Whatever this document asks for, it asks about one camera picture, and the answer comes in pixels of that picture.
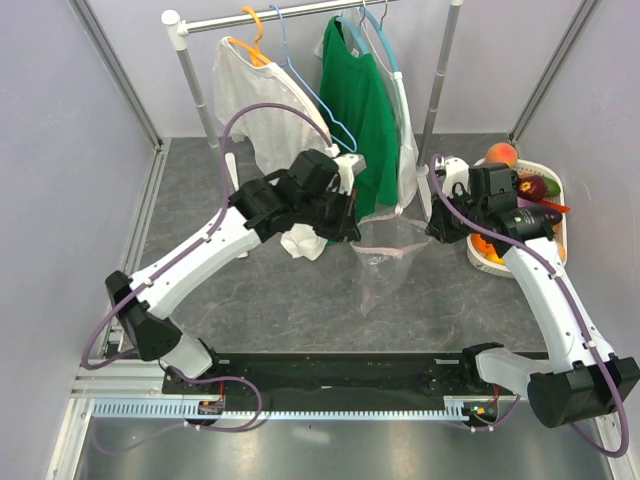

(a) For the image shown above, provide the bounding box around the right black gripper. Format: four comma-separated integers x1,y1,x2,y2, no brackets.
425,186,487,244

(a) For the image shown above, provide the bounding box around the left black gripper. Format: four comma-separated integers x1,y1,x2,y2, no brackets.
299,184,361,244

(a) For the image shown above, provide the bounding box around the orange toy fruit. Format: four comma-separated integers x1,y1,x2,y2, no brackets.
470,233,504,265

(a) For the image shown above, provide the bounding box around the clear pink-dotted zip bag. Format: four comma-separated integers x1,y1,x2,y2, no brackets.
350,207,432,316

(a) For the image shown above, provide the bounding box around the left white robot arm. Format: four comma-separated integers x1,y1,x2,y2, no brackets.
105,150,365,393

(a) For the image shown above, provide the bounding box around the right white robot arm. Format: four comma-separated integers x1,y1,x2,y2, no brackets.
427,155,639,428

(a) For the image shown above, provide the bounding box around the white tank top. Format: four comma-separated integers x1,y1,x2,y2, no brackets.
318,39,417,209

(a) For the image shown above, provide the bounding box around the peach toy fruit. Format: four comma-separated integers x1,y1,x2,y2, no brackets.
484,143,518,168

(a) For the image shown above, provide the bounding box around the dark red mangosteen toy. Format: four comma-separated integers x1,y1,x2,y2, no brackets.
517,175,548,202

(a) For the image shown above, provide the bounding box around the white t-shirt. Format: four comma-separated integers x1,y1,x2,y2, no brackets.
212,36,349,262

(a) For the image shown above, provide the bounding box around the red chili pepper toy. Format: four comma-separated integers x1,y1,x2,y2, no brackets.
539,200,571,214

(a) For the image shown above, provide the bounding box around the purple eggplant toy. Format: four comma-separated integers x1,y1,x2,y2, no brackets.
517,198,563,225

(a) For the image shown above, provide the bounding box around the white fruit basket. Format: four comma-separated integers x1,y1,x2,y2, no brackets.
466,159,568,278

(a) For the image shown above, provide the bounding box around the green t-shirt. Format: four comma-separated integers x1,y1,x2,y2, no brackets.
319,17,399,220

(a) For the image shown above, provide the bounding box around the yellow-orange mango toy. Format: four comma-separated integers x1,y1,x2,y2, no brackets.
556,242,567,264

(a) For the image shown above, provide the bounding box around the orange hanger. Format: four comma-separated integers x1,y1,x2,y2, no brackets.
227,6,271,67

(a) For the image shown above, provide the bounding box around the teal padded hanger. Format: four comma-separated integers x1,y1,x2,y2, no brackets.
339,6,400,78

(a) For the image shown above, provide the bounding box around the silver clothes rack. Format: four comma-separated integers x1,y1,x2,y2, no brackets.
160,0,463,259

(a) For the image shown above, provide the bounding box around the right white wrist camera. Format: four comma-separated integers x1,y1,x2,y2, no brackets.
441,157,469,198

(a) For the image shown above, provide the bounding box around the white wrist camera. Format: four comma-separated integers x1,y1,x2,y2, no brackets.
325,144,366,195
441,157,469,198

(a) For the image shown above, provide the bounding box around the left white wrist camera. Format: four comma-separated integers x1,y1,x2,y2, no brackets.
325,144,366,195

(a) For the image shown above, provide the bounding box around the light blue wire hanger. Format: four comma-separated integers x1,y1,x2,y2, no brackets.
269,4,358,153

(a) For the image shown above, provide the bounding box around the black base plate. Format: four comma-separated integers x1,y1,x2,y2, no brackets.
162,352,496,411

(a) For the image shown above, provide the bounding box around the slotted cable duct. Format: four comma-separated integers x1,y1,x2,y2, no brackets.
92,398,471,421

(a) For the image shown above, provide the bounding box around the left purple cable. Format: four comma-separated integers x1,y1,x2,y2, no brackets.
80,102,341,455

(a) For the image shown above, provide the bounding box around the right aluminium frame post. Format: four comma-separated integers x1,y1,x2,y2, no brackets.
508,0,601,145

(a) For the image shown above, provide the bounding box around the aluminium frame post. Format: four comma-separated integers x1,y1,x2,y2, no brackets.
68,0,163,150
508,0,601,145

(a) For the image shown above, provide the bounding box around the left aluminium frame post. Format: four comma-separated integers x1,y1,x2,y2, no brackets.
68,0,163,150

